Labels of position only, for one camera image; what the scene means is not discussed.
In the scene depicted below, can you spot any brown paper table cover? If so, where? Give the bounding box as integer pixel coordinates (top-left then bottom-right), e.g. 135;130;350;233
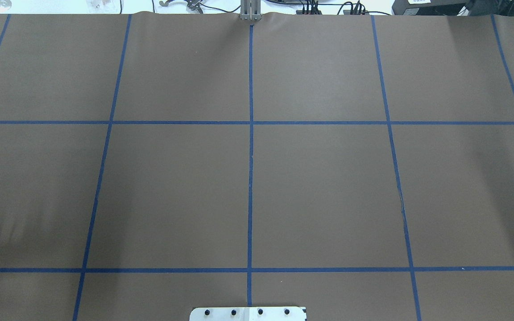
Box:
0;12;514;321

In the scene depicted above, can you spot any black box device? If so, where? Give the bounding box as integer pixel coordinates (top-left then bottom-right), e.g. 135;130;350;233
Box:
392;0;468;16

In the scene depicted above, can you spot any aluminium frame post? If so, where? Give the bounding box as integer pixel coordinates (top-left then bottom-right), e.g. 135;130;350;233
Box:
239;0;262;21

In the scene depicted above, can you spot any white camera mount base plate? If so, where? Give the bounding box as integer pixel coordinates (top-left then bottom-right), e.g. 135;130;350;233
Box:
189;306;307;321

